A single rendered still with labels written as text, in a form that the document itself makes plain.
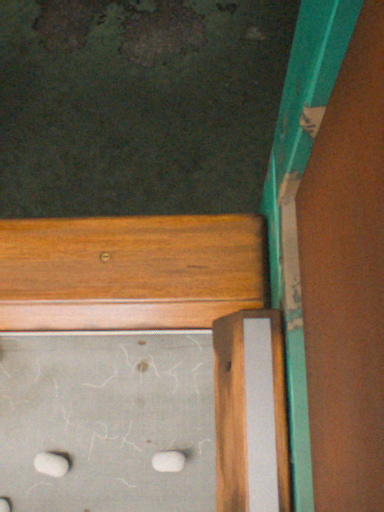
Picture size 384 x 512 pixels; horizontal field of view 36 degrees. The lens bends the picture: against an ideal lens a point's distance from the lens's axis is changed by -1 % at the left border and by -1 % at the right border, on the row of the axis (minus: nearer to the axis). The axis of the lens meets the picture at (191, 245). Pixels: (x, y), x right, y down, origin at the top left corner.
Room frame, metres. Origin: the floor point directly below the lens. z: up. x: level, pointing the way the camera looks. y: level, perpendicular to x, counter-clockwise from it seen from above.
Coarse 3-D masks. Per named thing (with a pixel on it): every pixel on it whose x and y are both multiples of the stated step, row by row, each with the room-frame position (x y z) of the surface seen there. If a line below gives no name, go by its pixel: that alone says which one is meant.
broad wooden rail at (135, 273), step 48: (0, 240) 0.21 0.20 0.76; (48, 240) 0.20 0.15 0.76; (96, 240) 0.20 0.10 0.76; (144, 240) 0.19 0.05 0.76; (192, 240) 0.19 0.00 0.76; (240, 240) 0.18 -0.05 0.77; (0, 288) 0.16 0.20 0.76; (48, 288) 0.15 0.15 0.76; (96, 288) 0.15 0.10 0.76; (144, 288) 0.14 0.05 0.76; (192, 288) 0.14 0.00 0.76; (240, 288) 0.13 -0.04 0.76
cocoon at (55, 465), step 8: (40, 456) -0.01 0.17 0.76; (48, 456) -0.01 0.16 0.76; (56, 456) -0.01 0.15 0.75; (40, 464) -0.01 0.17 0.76; (48, 464) -0.01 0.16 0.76; (56, 464) -0.02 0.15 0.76; (64, 464) -0.02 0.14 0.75; (48, 472) -0.02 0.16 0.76; (56, 472) -0.02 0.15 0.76; (64, 472) -0.02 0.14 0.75
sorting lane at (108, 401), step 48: (0, 336) 0.12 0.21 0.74; (48, 336) 0.11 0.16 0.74; (96, 336) 0.10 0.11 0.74; (144, 336) 0.10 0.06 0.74; (192, 336) 0.09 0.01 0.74; (0, 384) 0.07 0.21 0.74; (48, 384) 0.06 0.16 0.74; (96, 384) 0.06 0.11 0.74; (144, 384) 0.05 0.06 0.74; (192, 384) 0.04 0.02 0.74; (0, 432) 0.02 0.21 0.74; (48, 432) 0.01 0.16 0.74; (96, 432) 0.01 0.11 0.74; (144, 432) 0.00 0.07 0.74; (192, 432) 0.00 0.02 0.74; (0, 480) -0.02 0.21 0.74; (48, 480) -0.03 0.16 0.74; (96, 480) -0.03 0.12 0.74; (144, 480) -0.04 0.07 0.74; (192, 480) -0.04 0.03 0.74
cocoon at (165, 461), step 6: (156, 456) -0.02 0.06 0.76; (162, 456) -0.02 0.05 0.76; (168, 456) -0.02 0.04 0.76; (174, 456) -0.02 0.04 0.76; (180, 456) -0.02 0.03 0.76; (156, 462) -0.02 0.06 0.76; (162, 462) -0.02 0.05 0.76; (168, 462) -0.03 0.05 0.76; (174, 462) -0.03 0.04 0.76; (180, 462) -0.03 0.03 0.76; (156, 468) -0.03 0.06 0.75; (162, 468) -0.03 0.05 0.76; (168, 468) -0.03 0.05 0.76; (174, 468) -0.03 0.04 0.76; (180, 468) -0.03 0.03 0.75
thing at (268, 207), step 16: (272, 144) 0.25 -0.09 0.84; (272, 160) 0.23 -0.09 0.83; (272, 176) 0.22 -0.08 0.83; (272, 192) 0.20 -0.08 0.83; (272, 208) 0.19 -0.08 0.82; (272, 224) 0.18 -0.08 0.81; (272, 240) 0.16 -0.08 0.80; (272, 256) 0.15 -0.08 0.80; (272, 272) 0.14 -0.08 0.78; (272, 288) 0.13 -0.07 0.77; (272, 304) 0.11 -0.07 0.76; (288, 432) -0.01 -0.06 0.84
